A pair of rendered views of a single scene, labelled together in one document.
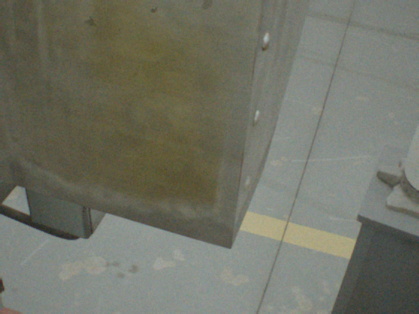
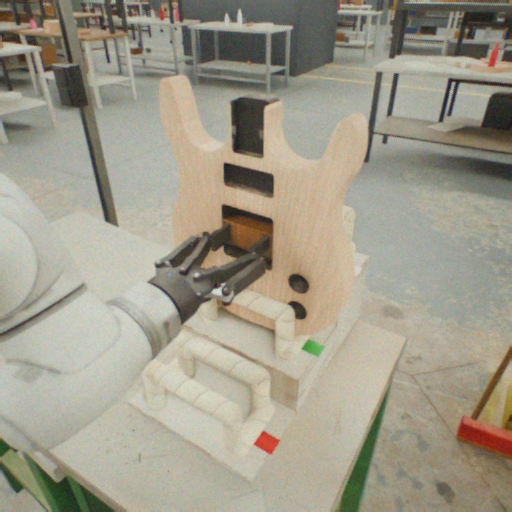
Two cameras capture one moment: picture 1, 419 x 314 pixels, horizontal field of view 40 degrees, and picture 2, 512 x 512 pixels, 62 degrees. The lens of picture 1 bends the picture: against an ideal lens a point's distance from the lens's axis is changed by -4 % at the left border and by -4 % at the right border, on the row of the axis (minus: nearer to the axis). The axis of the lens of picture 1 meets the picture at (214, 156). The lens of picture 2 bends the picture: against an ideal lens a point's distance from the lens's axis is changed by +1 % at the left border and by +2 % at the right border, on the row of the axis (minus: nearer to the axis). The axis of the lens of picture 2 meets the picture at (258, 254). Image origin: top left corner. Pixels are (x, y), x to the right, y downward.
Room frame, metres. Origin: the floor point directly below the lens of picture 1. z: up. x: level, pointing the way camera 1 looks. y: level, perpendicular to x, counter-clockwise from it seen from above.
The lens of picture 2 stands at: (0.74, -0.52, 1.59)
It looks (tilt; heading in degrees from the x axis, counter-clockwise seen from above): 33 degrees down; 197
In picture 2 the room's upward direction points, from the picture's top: straight up
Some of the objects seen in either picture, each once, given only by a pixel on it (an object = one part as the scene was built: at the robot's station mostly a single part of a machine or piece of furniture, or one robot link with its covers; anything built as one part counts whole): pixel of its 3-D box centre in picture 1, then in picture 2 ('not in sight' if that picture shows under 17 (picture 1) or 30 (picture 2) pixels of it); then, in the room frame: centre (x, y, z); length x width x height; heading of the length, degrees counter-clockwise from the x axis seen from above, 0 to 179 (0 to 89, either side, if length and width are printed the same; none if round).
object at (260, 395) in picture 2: not in sight; (260, 396); (0.29, -0.65, 0.99); 0.03 x 0.03 x 0.09
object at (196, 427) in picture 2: not in sight; (210, 408); (0.30, -0.74, 0.94); 0.27 x 0.15 x 0.01; 75
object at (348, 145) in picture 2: not in sight; (336, 147); (0.18, -0.58, 1.40); 0.07 x 0.04 x 0.09; 74
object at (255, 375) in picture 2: not in sight; (219, 356); (0.26, -0.73, 1.04); 0.20 x 0.03 x 0.03; 74
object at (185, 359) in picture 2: not in sight; (185, 356); (0.24, -0.82, 0.99); 0.03 x 0.03 x 0.09
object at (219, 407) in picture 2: not in sight; (188, 389); (0.34, -0.76, 1.04); 0.20 x 0.03 x 0.03; 74
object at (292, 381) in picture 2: not in sight; (256, 340); (0.15, -0.70, 0.98); 0.27 x 0.16 x 0.09; 75
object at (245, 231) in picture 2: not in sight; (251, 234); (0.16, -0.71, 1.23); 0.10 x 0.03 x 0.05; 74
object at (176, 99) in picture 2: not in sight; (186, 112); (0.11, -0.83, 1.41); 0.07 x 0.04 x 0.10; 74
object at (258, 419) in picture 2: not in sight; (252, 427); (0.33, -0.65, 0.96); 0.11 x 0.03 x 0.03; 165
